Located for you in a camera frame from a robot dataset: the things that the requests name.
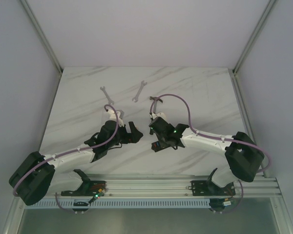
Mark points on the left silver wrench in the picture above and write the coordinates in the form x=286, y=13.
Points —
x=110, y=101

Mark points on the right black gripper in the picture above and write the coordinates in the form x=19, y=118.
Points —
x=165, y=143

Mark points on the aluminium frame post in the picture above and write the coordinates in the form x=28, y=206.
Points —
x=43, y=39
x=255, y=34

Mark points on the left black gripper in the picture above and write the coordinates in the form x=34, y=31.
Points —
x=128, y=134

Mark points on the black handled claw hammer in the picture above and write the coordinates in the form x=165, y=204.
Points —
x=155, y=100

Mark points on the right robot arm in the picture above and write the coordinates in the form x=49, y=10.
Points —
x=243, y=159

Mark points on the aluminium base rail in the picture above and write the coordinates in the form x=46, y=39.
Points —
x=154, y=186

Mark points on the grey slotted cable duct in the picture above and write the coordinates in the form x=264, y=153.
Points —
x=106, y=203

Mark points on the left aluminium frame post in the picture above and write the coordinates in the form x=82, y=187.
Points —
x=43, y=39

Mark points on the clear fuse box lid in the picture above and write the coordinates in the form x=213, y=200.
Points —
x=105, y=116

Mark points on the right silver wrench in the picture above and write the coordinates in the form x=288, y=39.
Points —
x=136, y=97

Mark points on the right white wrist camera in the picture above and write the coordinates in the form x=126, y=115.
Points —
x=159, y=114

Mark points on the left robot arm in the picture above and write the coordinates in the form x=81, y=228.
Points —
x=40, y=175

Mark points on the right aluminium frame post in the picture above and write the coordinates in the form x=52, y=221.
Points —
x=255, y=34

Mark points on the silver wrench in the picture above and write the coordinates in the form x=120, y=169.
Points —
x=110, y=101
x=136, y=97

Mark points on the black fuse box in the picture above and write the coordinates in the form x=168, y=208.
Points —
x=158, y=146

